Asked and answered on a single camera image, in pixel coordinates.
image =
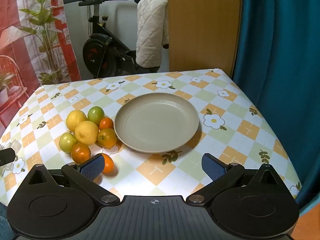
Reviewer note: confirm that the dark-topped orange tangerine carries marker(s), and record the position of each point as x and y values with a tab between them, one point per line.
80	153

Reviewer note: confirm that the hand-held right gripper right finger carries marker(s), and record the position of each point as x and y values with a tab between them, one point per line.
213	167

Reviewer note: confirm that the teal curtain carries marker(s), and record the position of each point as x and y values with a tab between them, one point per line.
280	55

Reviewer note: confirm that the bright orange tangerine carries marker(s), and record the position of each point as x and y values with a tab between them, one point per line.
109	163

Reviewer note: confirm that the green apple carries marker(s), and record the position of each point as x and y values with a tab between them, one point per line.
96	113

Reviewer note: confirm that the small orange tangerine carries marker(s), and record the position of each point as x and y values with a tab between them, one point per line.
107	123

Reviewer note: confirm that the printed wall cloth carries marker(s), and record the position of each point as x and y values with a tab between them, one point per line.
37	30

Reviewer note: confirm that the yellow lemon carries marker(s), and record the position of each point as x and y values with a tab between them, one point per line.
75	118
86	132

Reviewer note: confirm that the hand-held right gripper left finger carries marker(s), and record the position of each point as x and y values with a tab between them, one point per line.
91	167

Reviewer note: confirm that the white quilted blanket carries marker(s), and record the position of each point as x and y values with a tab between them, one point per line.
150	30

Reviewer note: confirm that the wooden board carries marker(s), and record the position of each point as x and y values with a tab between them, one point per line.
200	30

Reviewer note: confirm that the greenish orange tangerine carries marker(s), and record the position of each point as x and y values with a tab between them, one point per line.
107	138

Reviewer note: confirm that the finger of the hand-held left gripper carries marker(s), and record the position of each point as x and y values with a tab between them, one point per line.
7	155

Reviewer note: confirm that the black exercise bike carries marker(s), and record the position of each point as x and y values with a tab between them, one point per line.
100	55

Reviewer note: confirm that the yellow-green apple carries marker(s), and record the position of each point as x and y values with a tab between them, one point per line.
66	141

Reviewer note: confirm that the checked floral tablecloth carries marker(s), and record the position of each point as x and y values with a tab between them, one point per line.
237	142

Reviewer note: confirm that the beige round plate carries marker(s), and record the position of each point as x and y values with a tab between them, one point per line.
155	122

